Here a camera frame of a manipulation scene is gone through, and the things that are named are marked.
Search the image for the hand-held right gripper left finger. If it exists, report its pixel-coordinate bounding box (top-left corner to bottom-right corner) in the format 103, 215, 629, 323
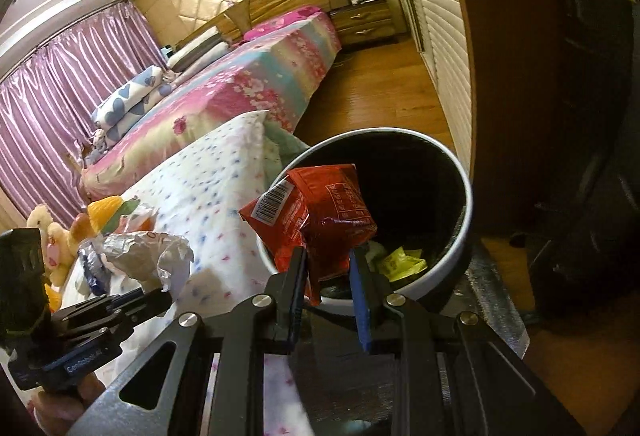
67, 246, 311, 436

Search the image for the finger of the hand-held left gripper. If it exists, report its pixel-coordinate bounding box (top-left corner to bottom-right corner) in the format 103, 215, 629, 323
50, 288, 173, 323
62, 308, 168, 349

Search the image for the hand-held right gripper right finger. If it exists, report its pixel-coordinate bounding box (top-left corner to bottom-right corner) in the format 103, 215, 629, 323
348, 246, 586, 436

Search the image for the silver foil wrapper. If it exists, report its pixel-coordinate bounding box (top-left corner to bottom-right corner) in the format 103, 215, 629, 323
102, 232, 195, 293

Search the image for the red snack packet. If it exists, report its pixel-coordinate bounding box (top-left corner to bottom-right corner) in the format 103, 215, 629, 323
239, 164, 379, 307

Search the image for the round white trash bin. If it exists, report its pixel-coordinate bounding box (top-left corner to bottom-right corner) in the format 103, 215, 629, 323
256, 128, 474, 317

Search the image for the person's left hand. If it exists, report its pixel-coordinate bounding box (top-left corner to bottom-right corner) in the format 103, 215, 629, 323
27, 371, 107, 436

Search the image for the cream teddy bear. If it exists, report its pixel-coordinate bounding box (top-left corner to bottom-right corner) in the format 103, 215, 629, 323
26, 205, 81, 287

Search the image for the blue silver wrapper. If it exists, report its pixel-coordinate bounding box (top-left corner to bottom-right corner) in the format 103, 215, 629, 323
77, 240, 112, 297

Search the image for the yellow wrapper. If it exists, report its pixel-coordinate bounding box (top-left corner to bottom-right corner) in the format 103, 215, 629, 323
378, 246, 427, 281

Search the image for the orange yellow packet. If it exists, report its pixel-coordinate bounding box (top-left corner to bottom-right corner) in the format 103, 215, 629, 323
70, 196, 126, 237

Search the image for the green cloth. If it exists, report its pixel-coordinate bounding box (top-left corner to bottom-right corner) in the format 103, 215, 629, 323
265, 121, 311, 167

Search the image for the shiny purple curtain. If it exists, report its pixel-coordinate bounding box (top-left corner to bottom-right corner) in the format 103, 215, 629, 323
0, 0, 168, 217

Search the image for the folded heart print quilt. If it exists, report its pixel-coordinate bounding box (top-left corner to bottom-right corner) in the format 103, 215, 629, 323
91, 64, 171, 141

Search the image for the bed with floral sheet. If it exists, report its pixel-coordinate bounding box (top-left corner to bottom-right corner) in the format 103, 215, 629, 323
80, 10, 343, 201

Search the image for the stack of striped pillows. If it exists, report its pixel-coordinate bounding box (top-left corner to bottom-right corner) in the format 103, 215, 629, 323
167, 26, 231, 71

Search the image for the pink floral pillow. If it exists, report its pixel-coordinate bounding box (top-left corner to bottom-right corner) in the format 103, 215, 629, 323
243, 6, 321, 40

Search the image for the wooden nightstand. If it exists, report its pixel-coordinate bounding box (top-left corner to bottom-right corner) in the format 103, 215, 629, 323
330, 0, 408, 50

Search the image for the cream louvered wardrobe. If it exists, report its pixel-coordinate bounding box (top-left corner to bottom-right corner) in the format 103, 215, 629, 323
367, 0, 473, 177

